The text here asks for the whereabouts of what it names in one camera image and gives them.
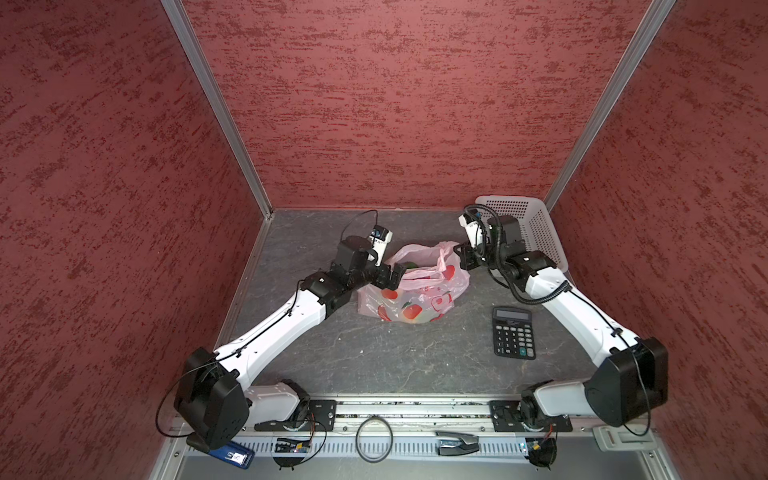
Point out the white perforated plastic basket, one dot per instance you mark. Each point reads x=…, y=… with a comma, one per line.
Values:
x=537, y=228

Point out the black desk calculator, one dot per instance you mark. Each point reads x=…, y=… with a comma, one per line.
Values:
x=513, y=333

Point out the aluminium corner post left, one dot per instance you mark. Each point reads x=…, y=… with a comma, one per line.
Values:
x=184, y=31

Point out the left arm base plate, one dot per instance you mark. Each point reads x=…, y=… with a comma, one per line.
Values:
x=308, y=416

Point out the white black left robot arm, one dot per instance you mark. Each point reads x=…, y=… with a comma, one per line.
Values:
x=216, y=394

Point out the right small circuit board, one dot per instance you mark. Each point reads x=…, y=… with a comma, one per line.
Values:
x=542, y=453

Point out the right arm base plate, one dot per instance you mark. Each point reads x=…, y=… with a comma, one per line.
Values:
x=504, y=417

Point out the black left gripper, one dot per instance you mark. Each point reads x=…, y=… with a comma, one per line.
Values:
x=381, y=270

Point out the aluminium front rail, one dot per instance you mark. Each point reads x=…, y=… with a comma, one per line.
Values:
x=402, y=428

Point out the grey plastic holder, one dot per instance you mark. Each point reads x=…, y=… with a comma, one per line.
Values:
x=619, y=439

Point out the aluminium corner post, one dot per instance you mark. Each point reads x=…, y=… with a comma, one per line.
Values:
x=648, y=28
x=184, y=31

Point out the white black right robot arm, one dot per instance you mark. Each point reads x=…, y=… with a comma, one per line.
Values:
x=631, y=378

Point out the blue black box device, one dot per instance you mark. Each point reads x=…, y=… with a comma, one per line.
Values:
x=234, y=454

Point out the pink printed plastic bag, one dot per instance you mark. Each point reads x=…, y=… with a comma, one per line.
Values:
x=433, y=281

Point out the small circuit board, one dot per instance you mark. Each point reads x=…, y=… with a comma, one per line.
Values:
x=293, y=446
x=542, y=453

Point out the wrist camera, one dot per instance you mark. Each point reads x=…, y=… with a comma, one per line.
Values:
x=380, y=236
x=472, y=227

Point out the left small circuit board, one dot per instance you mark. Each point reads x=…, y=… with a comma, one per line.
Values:
x=293, y=446

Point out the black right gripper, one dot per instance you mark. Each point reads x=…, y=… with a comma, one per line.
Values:
x=465, y=253

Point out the black stapler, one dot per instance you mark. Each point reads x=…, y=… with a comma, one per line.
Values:
x=456, y=444

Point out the aluminium corner post right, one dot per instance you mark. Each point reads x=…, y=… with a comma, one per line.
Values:
x=648, y=28

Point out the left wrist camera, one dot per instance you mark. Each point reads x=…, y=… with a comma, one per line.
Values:
x=380, y=236

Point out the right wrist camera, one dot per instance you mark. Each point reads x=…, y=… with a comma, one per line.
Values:
x=472, y=227

